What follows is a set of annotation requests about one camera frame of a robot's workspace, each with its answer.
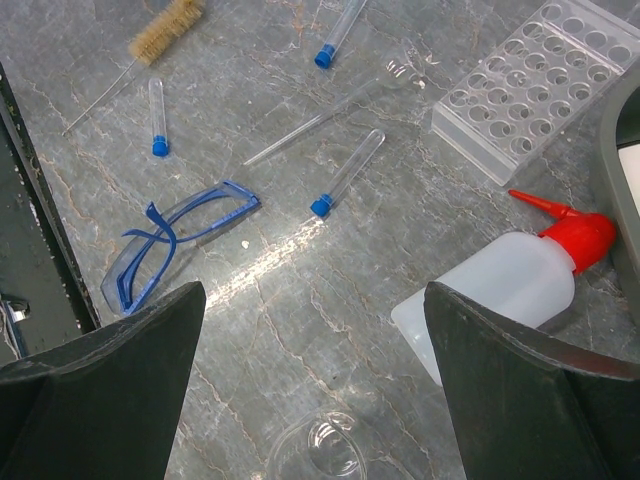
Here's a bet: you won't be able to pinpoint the glass funnel dish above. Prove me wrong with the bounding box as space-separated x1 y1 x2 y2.
266 409 371 479

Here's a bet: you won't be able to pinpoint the upper blue cap tube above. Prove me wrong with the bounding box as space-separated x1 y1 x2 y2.
314 0 366 70

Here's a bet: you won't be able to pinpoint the clear test tube rack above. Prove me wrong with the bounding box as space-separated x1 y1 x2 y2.
431 1 639 186

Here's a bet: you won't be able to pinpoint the right blue cap tube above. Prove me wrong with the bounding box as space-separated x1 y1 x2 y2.
310 129 386 218

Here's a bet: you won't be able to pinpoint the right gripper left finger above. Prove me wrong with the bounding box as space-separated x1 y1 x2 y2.
1 281 206 479

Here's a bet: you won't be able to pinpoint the white paper sheet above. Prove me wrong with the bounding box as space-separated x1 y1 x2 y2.
618 143 640 211

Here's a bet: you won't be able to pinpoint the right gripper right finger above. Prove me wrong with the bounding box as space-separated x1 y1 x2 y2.
424 282 639 479

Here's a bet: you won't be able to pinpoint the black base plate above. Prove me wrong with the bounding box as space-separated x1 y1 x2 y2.
1 73 100 365

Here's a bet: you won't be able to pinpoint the blue cap tube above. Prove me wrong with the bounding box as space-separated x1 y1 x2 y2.
148 77 169 157
314 0 366 70
310 129 386 218

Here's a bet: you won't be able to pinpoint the lower blue cap tube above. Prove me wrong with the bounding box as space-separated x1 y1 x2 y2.
148 77 169 157

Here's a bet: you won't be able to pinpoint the blue safety glasses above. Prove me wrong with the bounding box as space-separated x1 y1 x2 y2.
101 180 261 316

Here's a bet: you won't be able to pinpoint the red cap wash bottle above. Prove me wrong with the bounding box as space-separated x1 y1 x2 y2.
390 188 618 387

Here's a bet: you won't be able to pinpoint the dark grey tray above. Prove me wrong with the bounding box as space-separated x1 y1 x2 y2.
590 68 639 324

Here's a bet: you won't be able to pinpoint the glass stirring pipette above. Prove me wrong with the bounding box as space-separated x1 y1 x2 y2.
243 39 438 167

